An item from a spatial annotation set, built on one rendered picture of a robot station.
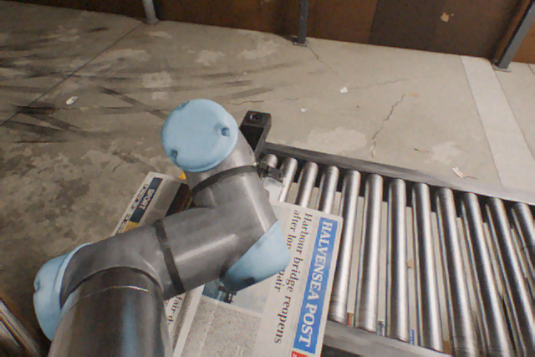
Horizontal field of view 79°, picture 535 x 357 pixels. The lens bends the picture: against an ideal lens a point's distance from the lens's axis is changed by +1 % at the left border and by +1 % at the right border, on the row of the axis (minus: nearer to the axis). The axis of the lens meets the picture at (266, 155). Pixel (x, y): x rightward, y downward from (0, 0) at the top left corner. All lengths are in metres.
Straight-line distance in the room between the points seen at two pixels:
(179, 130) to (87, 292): 0.16
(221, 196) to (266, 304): 0.24
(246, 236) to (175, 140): 0.11
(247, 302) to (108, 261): 0.27
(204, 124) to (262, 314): 0.30
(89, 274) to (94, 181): 1.99
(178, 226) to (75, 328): 0.12
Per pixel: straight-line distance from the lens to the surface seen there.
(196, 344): 0.54
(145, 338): 0.23
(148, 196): 0.63
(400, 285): 0.84
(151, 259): 0.31
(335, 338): 0.76
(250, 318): 0.52
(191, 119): 0.33
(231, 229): 0.31
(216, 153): 0.31
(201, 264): 0.31
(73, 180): 2.35
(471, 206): 1.05
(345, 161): 1.04
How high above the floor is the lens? 1.51
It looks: 44 degrees down
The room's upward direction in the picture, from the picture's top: straight up
